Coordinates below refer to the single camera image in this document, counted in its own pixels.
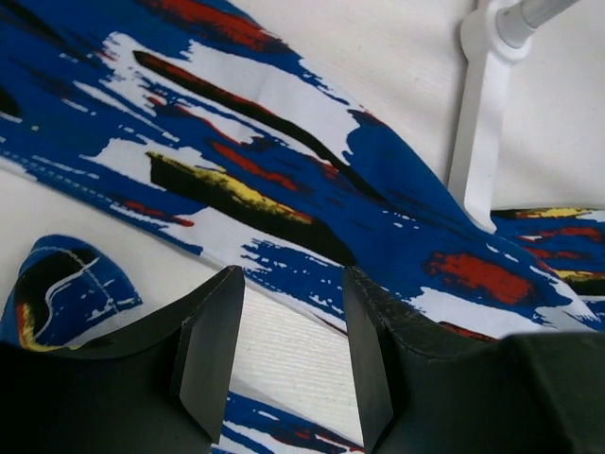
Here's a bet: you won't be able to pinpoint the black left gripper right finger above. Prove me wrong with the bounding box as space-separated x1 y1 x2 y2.
343 268 604 453

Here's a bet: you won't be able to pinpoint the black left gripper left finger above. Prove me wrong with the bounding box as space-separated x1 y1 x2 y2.
1 266 245 453

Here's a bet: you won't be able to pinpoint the blue patterned trousers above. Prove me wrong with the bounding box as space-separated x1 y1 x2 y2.
1 1 604 453

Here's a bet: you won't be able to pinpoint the white metal clothes rack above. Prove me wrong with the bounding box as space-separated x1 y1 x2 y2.
447 0 575 234

